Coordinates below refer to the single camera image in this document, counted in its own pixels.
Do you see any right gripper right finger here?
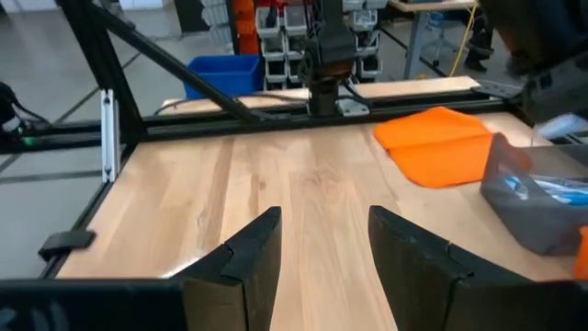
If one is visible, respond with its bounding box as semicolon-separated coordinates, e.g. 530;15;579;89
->
368;205;588;331

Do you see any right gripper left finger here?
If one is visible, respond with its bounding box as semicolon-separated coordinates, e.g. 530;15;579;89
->
0;206;282;331

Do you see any blue toothbrush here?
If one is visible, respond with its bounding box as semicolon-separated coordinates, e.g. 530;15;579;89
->
532;112;588;142
527;177;588;208

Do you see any grey translucent plastic bin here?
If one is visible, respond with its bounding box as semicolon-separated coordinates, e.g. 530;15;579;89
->
480;132;588;257

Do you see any orange folded cloth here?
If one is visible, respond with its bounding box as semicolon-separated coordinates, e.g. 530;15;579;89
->
372;106;506;189

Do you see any wooden desk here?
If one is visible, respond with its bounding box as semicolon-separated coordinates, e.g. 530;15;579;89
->
389;0;480;82

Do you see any orange perforated plastic basket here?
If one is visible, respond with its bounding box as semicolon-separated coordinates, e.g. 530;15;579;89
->
572;224;588;281

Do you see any blue plastic tote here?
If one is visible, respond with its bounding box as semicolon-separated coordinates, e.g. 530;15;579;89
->
183;54;264;100

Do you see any grey parts drawer cabinet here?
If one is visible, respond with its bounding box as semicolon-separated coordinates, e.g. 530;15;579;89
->
254;0;391;91

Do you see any orange drawer stack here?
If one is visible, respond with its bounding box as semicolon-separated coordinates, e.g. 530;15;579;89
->
232;0;261;56

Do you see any black device green light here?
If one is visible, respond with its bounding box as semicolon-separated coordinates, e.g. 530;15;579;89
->
0;81;52;149

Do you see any yellow cable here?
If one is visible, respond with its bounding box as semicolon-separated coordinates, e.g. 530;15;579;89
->
448;5;478;78

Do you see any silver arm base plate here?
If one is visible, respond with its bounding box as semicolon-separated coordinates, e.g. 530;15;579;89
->
337;98;371;118

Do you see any black frame clip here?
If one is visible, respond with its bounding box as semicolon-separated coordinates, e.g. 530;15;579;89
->
39;229;96;261

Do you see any silver frame bracket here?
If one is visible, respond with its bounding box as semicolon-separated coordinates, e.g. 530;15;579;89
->
100;89;121;184

